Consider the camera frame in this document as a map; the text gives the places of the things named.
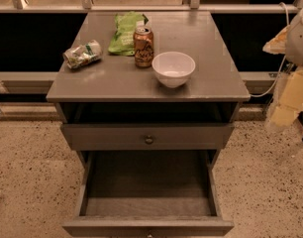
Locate closed upper grey drawer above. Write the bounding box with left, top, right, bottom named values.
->
left=61, top=123, right=234, bottom=151

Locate orange soda can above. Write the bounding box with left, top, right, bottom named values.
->
left=134, top=26, right=154, bottom=67

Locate open grey drawer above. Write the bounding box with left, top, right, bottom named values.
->
left=63, top=151, right=234, bottom=238

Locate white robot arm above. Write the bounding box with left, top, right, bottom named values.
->
left=262, top=8, right=303, bottom=130

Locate round brass drawer knob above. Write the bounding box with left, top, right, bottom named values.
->
left=145, top=135, right=153, bottom=145

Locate grey wooden drawer cabinet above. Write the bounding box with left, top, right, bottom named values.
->
left=46, top=11, right=252, bottom=170

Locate white cable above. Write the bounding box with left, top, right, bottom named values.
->
left=250, top=1, right=291, bottom=99

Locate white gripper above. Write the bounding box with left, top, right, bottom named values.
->
left=262, top=26, right=303, bottom=130

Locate white ceramic bowl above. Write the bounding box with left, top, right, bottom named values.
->
left=151, top=52, right=196, bottom=88

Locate crushed green white can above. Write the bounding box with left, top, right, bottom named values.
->
left=62, top=40, right=103, bottom=69

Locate green chip bag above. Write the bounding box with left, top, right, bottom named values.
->
left=108, top=11, right=149, bottom=56

